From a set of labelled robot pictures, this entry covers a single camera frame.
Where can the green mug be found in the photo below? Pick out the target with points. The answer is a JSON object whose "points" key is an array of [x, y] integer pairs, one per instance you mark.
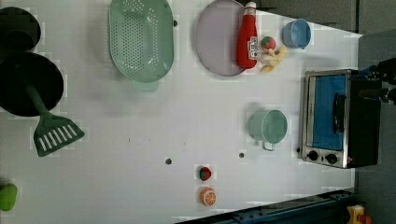
{"points": [[268, 127]]}

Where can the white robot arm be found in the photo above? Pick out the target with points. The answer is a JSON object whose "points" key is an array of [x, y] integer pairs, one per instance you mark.
{"points": [[385, 71]]}

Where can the small toy strawberry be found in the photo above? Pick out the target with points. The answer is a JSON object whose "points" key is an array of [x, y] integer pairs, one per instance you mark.
{"points": [[205, 173]]}

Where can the lilac plate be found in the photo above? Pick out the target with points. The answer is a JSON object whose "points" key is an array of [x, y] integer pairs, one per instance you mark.
{"points": [[216, 35]]}

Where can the toy orange half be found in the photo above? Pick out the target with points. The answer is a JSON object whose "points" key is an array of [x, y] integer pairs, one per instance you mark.
{"points": [[208, 196]]}

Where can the red ketchup bottle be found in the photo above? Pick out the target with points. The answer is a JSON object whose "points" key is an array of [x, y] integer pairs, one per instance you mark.
{"points": [[247, 47]]}

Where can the green perforated colander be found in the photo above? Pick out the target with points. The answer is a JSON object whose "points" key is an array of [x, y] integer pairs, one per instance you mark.
{"points": [[141, 41]]}

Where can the yellow toy banana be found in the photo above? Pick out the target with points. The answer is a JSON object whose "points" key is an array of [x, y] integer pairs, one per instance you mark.
{"points": [[272, 59]]}

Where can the blue cup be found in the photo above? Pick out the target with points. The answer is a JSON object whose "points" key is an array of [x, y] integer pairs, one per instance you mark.
{"points": [[296, 34]]}

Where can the silver toaster oven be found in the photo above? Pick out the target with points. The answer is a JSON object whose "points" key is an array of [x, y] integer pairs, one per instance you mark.
{"points": [[340, 121]]}

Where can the green slotted spatula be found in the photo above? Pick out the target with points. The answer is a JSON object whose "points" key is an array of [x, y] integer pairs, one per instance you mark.
{"points": [[52, 132]]}

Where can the black frying pan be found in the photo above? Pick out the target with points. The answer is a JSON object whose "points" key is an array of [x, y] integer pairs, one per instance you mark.
{"points": [[22, 70]]}

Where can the yellow red emergency button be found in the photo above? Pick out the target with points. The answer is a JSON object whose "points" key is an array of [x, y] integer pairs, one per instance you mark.
{"points": [[357, 215]]}

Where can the green toy pepper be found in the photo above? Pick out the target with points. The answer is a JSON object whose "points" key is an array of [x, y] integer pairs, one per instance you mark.
{"points": [[8, 196]]}

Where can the blue metal table frame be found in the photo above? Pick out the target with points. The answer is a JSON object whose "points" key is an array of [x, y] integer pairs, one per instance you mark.
{"points": [[325, 208]]}

